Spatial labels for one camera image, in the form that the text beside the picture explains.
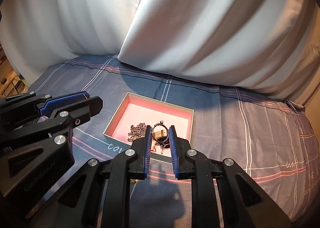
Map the silver chain necklace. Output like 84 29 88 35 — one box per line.
126 122 149 143

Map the silver ring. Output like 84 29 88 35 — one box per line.
151 120 171 143

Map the beige strap wristwatch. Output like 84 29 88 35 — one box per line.
152 129 170 149

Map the wooden shelf with items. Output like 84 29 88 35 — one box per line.
0 46 28 98

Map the blue plaid bed sheet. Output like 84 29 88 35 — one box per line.
30 56 319 221

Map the teal box pink interior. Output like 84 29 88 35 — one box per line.
104 93 194 148

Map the left white pillow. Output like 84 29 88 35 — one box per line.
1 0 141 83

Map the white pillow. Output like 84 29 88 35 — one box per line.
1 0 141 83
118 0 315 98

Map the beige headboard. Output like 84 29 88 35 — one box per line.
285 0 320 124

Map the right white pillow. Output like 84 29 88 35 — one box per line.
118 0 315 98

